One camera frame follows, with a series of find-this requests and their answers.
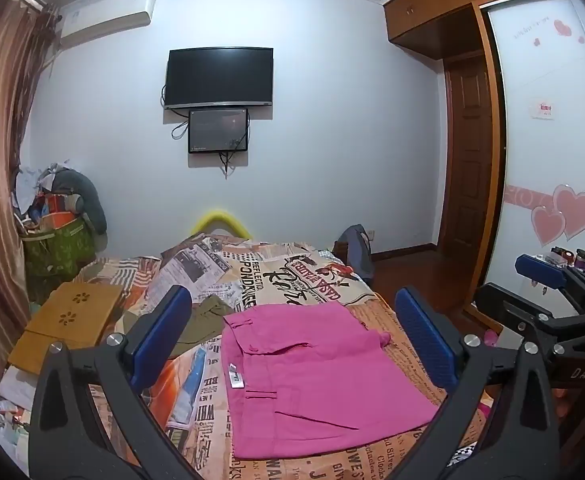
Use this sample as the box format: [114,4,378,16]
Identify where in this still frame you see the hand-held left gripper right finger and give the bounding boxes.
[387,286,560,480]

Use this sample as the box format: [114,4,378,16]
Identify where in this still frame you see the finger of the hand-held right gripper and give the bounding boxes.
[515,253,585,313]
[473,282,555,343]

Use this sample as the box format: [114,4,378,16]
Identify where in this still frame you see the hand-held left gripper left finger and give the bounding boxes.
[28,285,208,480]

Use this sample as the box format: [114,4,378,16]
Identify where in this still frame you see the pink pants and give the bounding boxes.
[221,304,440,458]

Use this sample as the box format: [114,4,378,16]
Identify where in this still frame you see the olive green pants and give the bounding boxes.
[175,295,234,358]

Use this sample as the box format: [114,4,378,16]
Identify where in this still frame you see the pink double heart decal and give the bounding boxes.
[531,185,585,247]

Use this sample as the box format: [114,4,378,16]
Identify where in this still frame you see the wooden folding lap table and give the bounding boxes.
[7,282,126,376]

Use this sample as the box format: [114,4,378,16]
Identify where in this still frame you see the blue grey backpack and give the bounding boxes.
[337,225,374,286]

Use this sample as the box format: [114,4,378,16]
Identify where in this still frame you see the white sliding wardrobe door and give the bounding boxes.
[477,0,585,311]

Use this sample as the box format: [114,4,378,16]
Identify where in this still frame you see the newspaper print blanket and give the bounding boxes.
[0,232,498,480]

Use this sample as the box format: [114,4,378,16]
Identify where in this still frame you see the yellow foam tube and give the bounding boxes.
[191,208,253,238]

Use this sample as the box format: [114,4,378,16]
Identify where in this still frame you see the brown wooden door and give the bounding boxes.
[442,55,495,261]

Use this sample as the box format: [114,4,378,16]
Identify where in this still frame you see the floor clutter pile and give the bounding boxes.
[0,370,38,466]

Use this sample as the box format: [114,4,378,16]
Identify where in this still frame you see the striped brown curtain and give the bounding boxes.
[0,0,62,396]

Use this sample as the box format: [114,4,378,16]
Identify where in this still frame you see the wooden overhead cabinet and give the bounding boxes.
[379,0,568,61]

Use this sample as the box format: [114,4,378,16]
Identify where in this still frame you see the white air conditioner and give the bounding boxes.
[15,0,156,41]

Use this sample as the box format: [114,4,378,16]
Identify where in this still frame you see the small black wall monitor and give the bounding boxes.
[188,108,250,154]

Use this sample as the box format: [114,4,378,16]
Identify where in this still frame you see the black wall television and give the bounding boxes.
[165,47,274,110]

